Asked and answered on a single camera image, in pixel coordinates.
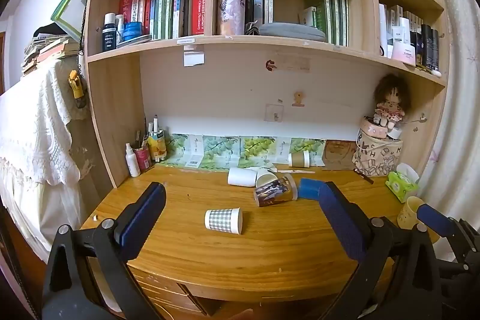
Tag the white stick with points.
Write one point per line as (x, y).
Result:
(296, 172)

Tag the blue jar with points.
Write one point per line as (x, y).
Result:
(132, 31)

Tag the pale floral curtain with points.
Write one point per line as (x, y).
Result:
(455, 80)

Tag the floral white tube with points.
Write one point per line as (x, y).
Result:
(231, 3)

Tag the brown sleeve paper cup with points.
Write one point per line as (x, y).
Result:
(299, 158)

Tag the brown drawing sheet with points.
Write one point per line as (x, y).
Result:
(339, 154)

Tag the plain white paper cup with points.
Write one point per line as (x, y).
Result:
(242, 176)

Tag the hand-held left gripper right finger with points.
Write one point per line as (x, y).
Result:
(343, 222)

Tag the wooden bookshelf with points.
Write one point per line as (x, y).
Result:
(112, 110)

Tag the dark blue bottle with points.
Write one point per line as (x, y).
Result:
(109, 35)

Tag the green framed board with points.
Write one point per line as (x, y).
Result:
(69, 7)

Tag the row of cosmetic boxes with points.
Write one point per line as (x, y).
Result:
(408, 37)

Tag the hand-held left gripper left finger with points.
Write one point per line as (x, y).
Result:
(144, 218)

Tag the small white green box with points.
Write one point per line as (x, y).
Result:
(308, 16)

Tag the yellow mug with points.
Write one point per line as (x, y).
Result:
(408, 213)

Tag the checked paper cup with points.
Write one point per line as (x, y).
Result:
(221, 220)

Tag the row of green leaf papers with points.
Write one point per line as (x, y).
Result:
(240, 151)

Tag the bear shaped clip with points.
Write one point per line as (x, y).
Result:
(298, 98)

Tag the clear wall hook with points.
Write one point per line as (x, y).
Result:
(273, 112)

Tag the wooden desk drawer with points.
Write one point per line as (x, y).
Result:
(168, 290)

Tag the row of mixed books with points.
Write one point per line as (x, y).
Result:
(161, 10)

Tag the grey fabric case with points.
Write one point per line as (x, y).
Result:
(292, 32)

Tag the slim white bottle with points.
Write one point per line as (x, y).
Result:
(120, 29)

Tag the green tissue pack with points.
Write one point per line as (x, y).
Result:
(401, 185)

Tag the red pen holder can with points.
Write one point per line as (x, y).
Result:
(143, 159)

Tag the yellow drink carton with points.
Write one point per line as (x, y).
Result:
(156, 146)

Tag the letter print fabric basket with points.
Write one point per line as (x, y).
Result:
(377, 155)

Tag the picture print paper cup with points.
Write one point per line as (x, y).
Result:
(273, 191)

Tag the white marker pen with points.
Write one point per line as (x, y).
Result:
(155, 123)

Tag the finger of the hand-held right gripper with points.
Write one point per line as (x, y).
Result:
(309, 189)
(435, 219)

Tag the stack of old books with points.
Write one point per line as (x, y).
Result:
(47, 50)

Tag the row of green books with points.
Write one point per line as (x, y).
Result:
(332, 14)

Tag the dark pen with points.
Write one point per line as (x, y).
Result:
(364, 176)

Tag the round pink box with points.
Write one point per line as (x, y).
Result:
(373, 127)

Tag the white lace cloth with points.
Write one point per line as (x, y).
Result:
(33, 132)

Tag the white spray bottle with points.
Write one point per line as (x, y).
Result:
(132, 162)

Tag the brown haired rag doll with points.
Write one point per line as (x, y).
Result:
(392, 98)

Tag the thick red dictionary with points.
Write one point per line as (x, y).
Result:
(197, 7)

